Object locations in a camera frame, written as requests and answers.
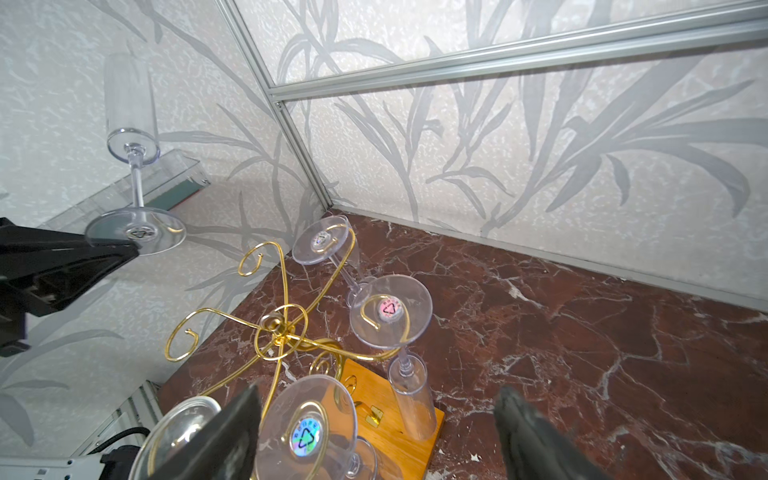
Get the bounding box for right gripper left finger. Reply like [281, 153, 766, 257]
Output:
[147, 385, 262, 479]

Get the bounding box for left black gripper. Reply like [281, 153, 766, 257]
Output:
[1, 217, 139, 357]

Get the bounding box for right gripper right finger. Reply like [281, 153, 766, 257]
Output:
[493, 385, 609, 480]

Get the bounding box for clear wine glass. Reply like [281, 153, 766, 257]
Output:
[85, 53, 186, 256]
[349, 274, 438, 441]
[254, 375, 403, 480]
[292, 215, 369, 307]

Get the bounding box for front round wine glass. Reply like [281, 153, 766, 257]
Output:
[129, 396, 221, 480]

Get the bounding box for yellow wooden rack base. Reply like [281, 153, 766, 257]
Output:
[310, 355, 445, 479]

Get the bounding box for gold wire glass rack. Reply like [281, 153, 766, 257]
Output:
[163, 241, 397, 405]

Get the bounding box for clear plastic wall bin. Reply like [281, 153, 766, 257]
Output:
[39, 149, 210, 234]

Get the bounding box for aluminium frame struts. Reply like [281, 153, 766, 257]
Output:
[219, 1, 767, 310]

